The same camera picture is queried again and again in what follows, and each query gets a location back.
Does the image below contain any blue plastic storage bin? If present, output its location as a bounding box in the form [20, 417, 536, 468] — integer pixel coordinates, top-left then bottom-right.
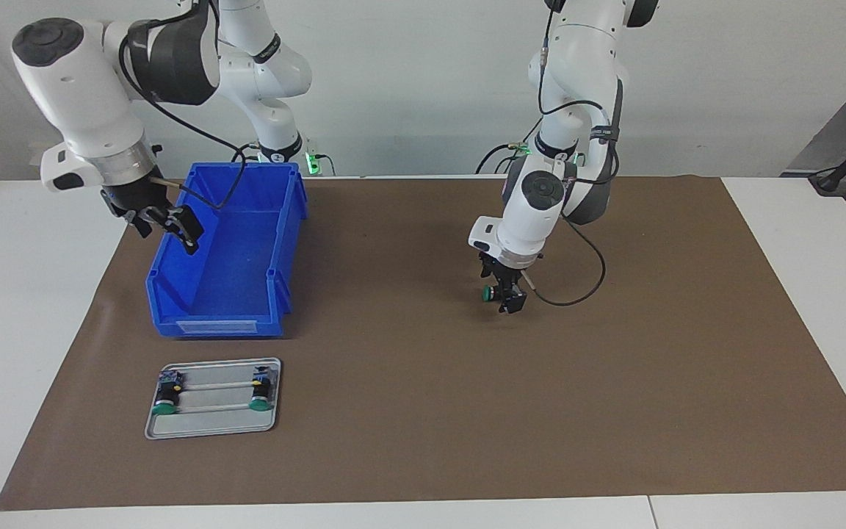
[145, 162, 310, 339]

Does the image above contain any brown table mat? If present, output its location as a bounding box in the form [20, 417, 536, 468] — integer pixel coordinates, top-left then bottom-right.
[0, 175, 846, 511]

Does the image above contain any silver metal tray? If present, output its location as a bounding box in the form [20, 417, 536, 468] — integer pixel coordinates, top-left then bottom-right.
[145, 358, 282, 440]

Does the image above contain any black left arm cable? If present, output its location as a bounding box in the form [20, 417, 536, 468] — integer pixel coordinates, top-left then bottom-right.
[522, 0, 623, 308]

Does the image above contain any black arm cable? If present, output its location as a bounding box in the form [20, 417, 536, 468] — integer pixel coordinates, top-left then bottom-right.
[119, 0, 247, 210]
[522, 0, 623, 308]

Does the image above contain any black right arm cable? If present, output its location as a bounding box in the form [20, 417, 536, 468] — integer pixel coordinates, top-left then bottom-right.
[119, 0, 247, 210]

